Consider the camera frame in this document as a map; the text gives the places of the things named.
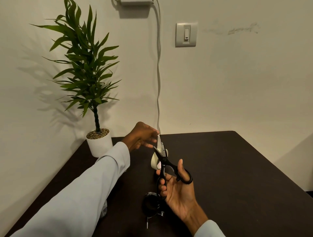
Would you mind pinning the white wall-mounted device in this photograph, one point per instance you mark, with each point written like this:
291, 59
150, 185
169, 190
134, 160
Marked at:
136, 2

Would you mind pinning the person's right hand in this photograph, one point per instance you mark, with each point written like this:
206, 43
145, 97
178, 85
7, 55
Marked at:
179, 193

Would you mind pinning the white tape roll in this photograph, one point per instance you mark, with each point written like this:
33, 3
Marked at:
154, 163

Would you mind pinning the person's left forearm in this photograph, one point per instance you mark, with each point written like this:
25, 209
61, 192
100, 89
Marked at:
80, 195

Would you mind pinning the person's right forearm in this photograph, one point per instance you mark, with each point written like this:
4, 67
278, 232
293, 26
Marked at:
203, 224

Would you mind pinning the green plant in white pot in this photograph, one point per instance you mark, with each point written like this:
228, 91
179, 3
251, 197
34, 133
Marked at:
85, 73

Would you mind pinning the black scissors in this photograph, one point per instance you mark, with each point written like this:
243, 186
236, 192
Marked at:
164, 161

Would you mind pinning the person's right thumb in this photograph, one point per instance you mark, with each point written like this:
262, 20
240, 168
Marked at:
180, 169

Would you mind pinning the clear plastic item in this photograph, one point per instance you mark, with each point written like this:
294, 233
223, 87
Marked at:
104, 210

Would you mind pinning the person's left hand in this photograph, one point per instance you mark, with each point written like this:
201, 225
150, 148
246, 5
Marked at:
139, 135

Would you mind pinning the person's left fingers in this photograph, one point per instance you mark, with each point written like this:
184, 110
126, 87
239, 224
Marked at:
150, 142

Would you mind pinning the white wall light switch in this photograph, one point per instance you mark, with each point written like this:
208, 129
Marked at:
186, 34

